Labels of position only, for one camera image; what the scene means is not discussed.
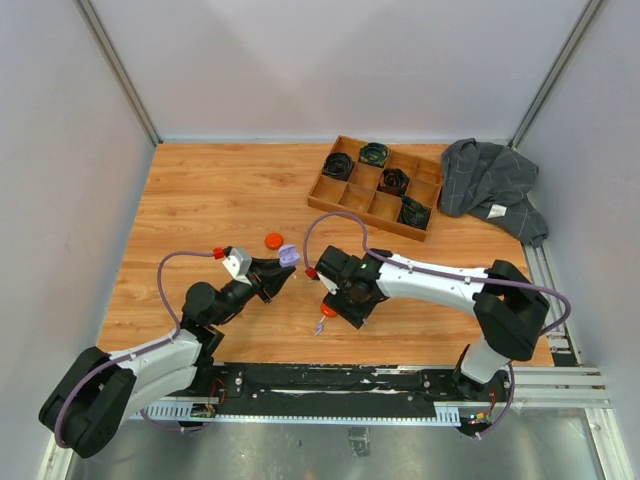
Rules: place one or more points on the purple earbud case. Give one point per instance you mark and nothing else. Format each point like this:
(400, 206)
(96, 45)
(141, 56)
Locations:
(288, 256)

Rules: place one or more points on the grey crumpled cloth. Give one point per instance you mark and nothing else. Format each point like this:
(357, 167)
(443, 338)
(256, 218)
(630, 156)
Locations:
(491, 182)

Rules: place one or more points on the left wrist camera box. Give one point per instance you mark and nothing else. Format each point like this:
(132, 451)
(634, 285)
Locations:
(237, 263)

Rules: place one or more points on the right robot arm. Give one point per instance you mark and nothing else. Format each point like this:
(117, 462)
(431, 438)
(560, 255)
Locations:
(509, 309)

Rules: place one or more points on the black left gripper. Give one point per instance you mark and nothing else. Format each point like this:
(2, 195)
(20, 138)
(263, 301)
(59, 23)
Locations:
(272, 276)

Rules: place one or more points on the wooden compartment tray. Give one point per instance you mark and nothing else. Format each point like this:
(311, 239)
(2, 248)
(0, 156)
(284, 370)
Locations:
(361, 191)

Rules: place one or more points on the orange earbud case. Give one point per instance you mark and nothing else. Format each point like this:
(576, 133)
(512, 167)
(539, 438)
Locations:
(327, 311)
(274, 241)

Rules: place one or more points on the dark red rolled belt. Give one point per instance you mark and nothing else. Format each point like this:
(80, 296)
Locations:
(394, 182)

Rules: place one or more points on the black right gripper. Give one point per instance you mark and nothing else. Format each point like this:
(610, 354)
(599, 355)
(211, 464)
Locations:
(354, 315)

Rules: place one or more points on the dark green rolled belt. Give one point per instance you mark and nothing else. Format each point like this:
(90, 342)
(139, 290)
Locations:
(414, 214)

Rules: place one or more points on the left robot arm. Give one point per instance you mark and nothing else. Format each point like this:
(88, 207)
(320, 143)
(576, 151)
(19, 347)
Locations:
(101, 390)

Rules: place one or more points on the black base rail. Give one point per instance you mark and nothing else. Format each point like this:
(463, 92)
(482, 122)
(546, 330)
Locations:
(324, 393)

